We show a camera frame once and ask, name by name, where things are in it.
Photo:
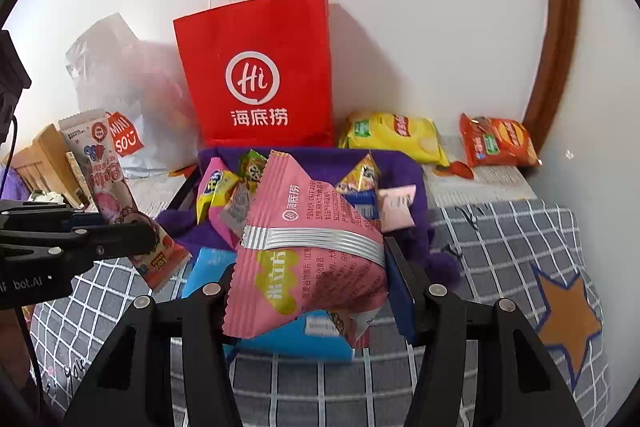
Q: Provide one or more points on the small red packet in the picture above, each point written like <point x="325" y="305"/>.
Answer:
<point x="455" y="169"/>

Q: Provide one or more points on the yellow and magenta snack packet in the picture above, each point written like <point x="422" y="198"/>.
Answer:
<point x="357" y="174"/>

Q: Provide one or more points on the green snack packet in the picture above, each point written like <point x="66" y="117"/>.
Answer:
<point x="250" y="164"/>

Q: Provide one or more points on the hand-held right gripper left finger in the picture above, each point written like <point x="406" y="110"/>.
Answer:
<point x="207" y="307"/>

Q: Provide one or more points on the long pink biscuit packet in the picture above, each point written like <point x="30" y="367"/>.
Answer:
<point x="107" y="187"/>

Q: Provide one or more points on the brown wooden door frame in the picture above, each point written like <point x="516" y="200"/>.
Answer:
<point x="552" y="32"/>

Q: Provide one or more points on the purple fleece cloth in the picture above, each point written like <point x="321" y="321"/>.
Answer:
<point x="430" y="227"/>

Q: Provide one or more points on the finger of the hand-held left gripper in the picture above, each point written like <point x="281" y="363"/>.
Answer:
<point x="87" y="218"/>
<point x="120" y="239"/>

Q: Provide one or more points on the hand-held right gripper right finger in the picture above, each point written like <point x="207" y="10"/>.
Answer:
<point x="400" y="294"/>

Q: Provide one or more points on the yellow chips bag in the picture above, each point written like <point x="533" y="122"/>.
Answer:
<point x="395" y="134"/>

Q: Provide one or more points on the small yellow snack packet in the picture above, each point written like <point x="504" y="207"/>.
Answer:
<point x="215" y="184"/>

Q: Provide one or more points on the blue tissue pack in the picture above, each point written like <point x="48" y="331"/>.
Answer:
<point x="280" y="337"/>

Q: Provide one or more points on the white printed cloth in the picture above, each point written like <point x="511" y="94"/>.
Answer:
<point x="490" y="182"/>

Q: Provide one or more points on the red paper bag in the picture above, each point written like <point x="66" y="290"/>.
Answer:
<point x="260" y="72"/>

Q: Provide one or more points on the large pink snack packet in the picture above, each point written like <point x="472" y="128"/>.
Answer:
<point x="310" y="267"/>

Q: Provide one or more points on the small pale pink packet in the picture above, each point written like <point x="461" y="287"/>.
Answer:
<point x="396" y="207"/>

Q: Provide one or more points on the white plastic bag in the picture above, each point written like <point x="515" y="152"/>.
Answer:
<point x="130" y="107"/>

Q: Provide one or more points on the blue snack packet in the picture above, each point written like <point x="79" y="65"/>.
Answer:
<point x="362" y="207"/>

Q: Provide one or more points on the orange chips bag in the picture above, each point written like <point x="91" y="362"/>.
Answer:
<point x="500" y="142"/>

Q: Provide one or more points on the grey checked bedsheet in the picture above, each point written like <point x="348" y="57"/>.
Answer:
<point x="500" y="257"/>

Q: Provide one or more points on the light wooden furniture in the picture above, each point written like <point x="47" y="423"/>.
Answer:
<point x="42" y="162"/>

